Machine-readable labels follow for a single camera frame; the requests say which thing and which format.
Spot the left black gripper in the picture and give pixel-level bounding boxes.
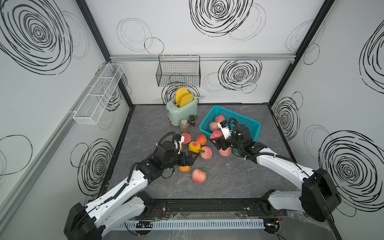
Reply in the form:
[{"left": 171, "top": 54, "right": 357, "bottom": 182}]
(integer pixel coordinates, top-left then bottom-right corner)
[{"left": 162, "top": 150, "right": 198, "bottom": 170}]

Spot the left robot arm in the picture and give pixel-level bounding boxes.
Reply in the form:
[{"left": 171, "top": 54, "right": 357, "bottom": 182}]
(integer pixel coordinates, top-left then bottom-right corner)
[{"left": 64, "top": 140, "right": 199, "bottom": 240}]

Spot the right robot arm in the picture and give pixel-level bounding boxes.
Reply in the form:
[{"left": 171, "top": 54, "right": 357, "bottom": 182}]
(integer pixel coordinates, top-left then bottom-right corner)
[{"left": 210, "top": 118, "right": 342, "bottom": 222}]

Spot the teal plastic basket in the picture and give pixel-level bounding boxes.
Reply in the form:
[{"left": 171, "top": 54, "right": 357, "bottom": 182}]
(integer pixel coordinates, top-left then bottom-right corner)
[{"left": 199, "top": 106, "right": 261, "bottom": 150}]

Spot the orange yellow peach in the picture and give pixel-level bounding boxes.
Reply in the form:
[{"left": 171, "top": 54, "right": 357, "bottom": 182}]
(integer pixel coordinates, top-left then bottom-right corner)
[{"left": 179, "top": 166, "right": 191, "bottom": 172}]

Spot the yellow peach red spot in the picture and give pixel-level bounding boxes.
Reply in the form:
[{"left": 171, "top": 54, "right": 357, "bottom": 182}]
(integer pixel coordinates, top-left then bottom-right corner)
[{"left": 189, "top": 141, "right": 201, "bottom": 154}]

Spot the pink peach with leaf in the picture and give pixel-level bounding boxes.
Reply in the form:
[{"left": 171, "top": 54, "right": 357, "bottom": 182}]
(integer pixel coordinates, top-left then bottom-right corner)
[{"left": 199, "top": 146, "right": 213, "bottom": 160}]

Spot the orange red wrinkled peach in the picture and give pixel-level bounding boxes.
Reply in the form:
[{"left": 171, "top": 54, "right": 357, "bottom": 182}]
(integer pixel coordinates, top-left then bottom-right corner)
[{"left": 196, "top": 134, "right": 208, "bottom": 146}]

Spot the silver lid spice jar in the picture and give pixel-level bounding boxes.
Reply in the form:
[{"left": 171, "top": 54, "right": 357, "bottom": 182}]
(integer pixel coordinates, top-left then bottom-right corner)
[{"left": 180, "top": 119, "right": 190, "bottom": 133}]

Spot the black lid spice bottle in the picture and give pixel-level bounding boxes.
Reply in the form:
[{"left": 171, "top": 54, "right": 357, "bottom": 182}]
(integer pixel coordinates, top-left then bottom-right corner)
[{"left": 190, "top": 115, "right": 196, "bottom": 128}]

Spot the mint green toaster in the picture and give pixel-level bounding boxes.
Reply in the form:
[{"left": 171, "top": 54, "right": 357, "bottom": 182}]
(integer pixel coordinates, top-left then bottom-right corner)
[{"left": 166, "top": 99, "right": 199, "bottom": 126}]

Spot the front yellow toast slice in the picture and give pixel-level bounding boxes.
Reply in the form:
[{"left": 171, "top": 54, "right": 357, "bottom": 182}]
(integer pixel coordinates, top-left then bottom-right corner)
[{"left": 179, "top": 93, "right": 195, "bottom": 108}]

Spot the yellow toast slice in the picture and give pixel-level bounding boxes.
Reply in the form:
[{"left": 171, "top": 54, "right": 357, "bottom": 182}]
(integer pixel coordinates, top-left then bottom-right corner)
[
  {"left": 175, "top": 87, "right": 190, "bottom": 104},
  {"left": 179, "top": 93, "right": 195, "bottom": 108}
]

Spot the rear yellow toast slice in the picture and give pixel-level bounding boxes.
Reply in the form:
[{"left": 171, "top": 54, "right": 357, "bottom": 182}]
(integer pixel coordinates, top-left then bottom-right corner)
[{"left": 175, "top": 87, "right": 190, "bottom": 104}]

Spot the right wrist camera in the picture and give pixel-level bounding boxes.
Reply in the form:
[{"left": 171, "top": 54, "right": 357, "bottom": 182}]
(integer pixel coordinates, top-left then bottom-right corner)
[{"left": 217, "top": 120, "right": 232, "bottom": 140}]

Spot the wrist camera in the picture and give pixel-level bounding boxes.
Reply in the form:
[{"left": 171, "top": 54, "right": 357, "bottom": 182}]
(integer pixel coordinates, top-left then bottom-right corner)
[
  {"left": 174, "top": 134, "right": 184, "bottom": 154},
  {"left": 217, "top": 120, "right": 232, "bottom": 140}
]

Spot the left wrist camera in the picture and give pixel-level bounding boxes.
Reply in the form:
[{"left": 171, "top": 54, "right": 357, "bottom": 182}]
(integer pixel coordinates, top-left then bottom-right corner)
[{"left": 174, "top": 134, "right": 184, "bottom": 154}]

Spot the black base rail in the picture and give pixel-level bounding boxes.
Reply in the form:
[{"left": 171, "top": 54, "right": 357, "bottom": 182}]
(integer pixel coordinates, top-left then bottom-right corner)
[{"left": 139, "top": 198, "right": 288, "bottom": 219}]

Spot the black wire wall basket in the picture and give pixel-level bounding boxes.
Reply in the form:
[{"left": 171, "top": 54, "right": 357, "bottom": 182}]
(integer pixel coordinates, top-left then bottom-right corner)
[{"left": 156, "top": 55, "right": 201, "bottom": 87}]

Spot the white slotted cable duct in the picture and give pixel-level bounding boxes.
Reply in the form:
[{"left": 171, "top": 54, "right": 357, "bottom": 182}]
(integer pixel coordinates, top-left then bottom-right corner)
[{"left": 115, "top": 219, "right": 266, "bottom": 231}]

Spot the white mesh wall shelf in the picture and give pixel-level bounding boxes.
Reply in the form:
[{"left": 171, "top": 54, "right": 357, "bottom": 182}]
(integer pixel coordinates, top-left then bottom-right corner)
[{"left": 73, "top": 63, "right": 124, "bottom": 125}]

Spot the aluminium wall rail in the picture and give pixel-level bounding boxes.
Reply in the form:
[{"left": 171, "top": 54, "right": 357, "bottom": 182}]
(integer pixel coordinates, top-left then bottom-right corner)
[{"left": 110, "top": 54, "right": 296, "bottom": 62}]

